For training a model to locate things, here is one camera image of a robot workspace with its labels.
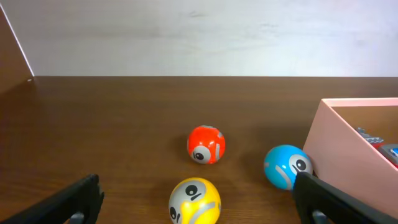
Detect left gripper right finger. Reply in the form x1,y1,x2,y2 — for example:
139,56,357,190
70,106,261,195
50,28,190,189
292,172,397,224

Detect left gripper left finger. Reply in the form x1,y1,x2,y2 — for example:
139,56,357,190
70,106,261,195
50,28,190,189
1,174,104,224

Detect red fire truck grey top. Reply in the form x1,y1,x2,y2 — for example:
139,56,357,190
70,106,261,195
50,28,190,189
356,128,397,167

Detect yellow toy ball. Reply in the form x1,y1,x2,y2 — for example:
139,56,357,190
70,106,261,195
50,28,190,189
169,177,221,224

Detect orange toy ball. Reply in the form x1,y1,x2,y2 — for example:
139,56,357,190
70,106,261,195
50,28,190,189
187,125,226,164

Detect blue toy ball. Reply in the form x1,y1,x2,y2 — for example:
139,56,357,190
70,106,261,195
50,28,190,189
263,144,313,190

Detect open cardboard box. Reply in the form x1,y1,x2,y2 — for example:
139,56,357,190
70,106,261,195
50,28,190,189
303,98,397,217

